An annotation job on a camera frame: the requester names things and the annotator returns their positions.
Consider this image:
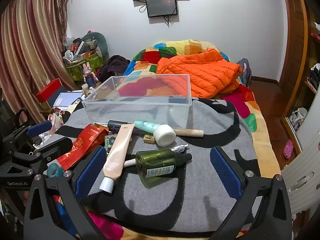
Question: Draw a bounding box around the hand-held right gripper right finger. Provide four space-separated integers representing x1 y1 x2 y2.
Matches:
209 146 293 240

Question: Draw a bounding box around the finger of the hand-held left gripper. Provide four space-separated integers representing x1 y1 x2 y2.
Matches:
10 137 73 167
2 120 53 153

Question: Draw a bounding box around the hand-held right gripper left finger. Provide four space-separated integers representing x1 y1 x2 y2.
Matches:
24 145 108 240

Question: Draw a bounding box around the red foil packet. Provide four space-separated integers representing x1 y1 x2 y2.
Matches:
56 124 109 170

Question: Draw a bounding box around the beige tube white cap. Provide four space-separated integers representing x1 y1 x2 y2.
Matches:
99 124 135 194

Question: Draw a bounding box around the white pen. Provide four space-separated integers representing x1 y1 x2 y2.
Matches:
171 144 189 153

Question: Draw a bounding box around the green glass bottle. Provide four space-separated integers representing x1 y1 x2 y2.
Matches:
136 149 192 188

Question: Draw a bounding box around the clear plastic box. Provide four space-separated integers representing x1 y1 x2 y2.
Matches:
82 74 192 129

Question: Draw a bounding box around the grey black blanket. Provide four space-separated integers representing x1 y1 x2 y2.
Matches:
50 97 260 233

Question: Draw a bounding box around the small green packet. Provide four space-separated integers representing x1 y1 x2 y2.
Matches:
104 134 118 148

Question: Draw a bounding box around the red box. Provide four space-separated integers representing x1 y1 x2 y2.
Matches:
36 78 62 103

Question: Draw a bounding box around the blue white book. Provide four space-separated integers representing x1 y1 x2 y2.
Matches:
53 92 84 107

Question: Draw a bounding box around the colourful patchwork blanket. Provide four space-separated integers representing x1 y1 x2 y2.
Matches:
82 39 280 240

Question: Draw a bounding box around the dark grey tube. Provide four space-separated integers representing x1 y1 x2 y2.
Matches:
107 120 133 132

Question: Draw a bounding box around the pink clog shoe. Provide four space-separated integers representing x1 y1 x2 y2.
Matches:
283 139 294 160

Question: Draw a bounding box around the green storage bag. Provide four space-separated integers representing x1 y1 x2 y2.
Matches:
65 52 103 82

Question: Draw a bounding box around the pink bunny toy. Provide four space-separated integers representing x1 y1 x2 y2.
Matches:
83 64 98 85

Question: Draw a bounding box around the white ribbed panel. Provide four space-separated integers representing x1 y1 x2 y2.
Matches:
280 135 320 218

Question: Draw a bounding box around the striped pink curtain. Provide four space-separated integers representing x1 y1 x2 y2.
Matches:
0 0 73 123

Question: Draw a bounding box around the white bag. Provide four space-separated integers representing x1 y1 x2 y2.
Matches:
290 107 308 130

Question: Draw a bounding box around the dark clothes pile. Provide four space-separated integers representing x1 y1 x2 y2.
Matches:
97 55 130 80

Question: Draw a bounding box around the purple backpack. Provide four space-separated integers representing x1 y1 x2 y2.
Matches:
236 58 252 87

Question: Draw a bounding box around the orange puffer jacket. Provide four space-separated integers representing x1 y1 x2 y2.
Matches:
157 48 243 98

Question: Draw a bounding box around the grey neck pillow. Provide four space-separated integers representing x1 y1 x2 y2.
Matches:
82 32 108 58

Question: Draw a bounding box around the wooden door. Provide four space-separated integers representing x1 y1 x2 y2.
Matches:
277 0 310 120

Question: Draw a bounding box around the small black monitor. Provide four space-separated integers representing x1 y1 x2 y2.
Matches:
146 0 178 18

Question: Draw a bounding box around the teal ring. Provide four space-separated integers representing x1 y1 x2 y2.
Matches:
47 162 64 178

